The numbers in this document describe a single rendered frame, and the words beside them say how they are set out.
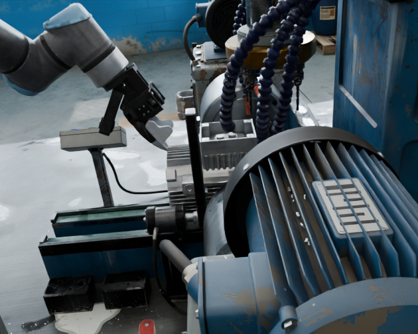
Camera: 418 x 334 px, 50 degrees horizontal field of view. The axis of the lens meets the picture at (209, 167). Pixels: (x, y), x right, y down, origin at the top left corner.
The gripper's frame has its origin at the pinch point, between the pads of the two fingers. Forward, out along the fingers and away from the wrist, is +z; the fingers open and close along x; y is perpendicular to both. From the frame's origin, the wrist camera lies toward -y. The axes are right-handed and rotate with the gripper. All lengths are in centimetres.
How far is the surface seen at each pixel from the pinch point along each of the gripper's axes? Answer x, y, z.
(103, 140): 14.7, -17.0, -6.0
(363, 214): -71, 33, -13
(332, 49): 442, 90, 171
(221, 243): -42.7, 12.4, 2.7
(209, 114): 15.1, 10.9, 4.7
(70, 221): -2.7, -30.7, 1.7
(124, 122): 250, -101, 50
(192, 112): -20.6, 15.9, -9.8
